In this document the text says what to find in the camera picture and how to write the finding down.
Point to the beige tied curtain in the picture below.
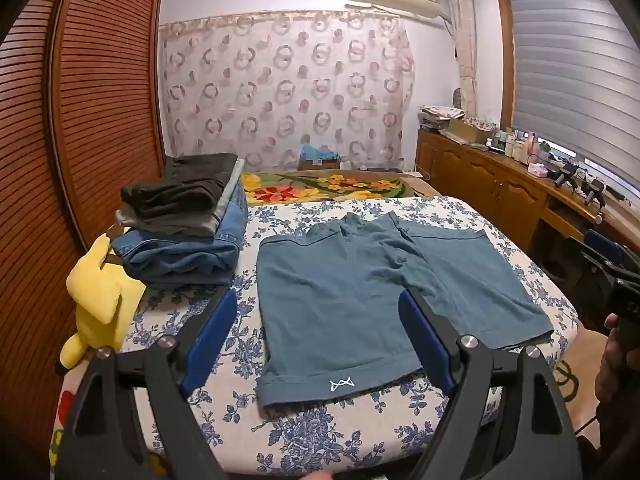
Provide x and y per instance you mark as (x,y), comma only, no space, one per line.
(465,45)

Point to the small brown box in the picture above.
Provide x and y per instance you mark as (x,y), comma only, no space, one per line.
(317,164)

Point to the stack of papers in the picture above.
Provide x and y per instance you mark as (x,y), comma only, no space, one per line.
(440,115)

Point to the pink tissue pack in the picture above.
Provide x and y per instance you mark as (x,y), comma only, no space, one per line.
(537,170)

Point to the wooden sideboard cabinet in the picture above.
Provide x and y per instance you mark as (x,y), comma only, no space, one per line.
(480,175)

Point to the blue plastic bag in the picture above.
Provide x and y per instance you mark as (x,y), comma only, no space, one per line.
(317,151)

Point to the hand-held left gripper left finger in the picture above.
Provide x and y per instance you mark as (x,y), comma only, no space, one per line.
(210,340)

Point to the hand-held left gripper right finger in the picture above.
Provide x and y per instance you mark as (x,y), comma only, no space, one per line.
(425,340)

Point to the stack of folded clothes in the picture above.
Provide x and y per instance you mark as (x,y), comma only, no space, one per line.
(175,260)

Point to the cream bottle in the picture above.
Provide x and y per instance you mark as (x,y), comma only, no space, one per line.
(510,145)

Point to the teal pants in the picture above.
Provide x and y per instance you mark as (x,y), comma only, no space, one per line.
(340,300)

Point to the person's right hand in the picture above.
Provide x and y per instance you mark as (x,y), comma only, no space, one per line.
(617,365)

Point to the yellow plush toy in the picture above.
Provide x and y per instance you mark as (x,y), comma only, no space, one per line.
(100,290)

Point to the folded grey pants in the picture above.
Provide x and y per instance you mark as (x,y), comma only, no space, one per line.
(165,227)

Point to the folded black pants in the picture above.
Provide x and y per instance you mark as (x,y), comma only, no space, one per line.
(185,185)

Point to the yellow flowered blanket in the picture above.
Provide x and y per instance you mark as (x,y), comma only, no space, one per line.
(300,190)

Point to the pink bottle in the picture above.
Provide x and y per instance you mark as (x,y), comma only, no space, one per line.
(531,149)

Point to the blue floral bedsheet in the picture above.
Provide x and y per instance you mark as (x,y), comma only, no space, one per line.
(300,435)

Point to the grey window blind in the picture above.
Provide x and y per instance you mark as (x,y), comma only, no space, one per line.
(575,70)

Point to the black device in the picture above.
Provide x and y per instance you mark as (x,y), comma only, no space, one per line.
(562,176)
(594,194)

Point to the red printed bag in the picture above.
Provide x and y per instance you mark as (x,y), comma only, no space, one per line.
(60,410)

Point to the open cardboard box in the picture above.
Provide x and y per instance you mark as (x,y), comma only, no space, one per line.
(467,131)

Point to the wooden louvred wardrobe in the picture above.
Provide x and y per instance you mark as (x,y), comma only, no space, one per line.
(100,85)

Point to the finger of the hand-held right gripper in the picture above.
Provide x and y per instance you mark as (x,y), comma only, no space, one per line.
(602,245)

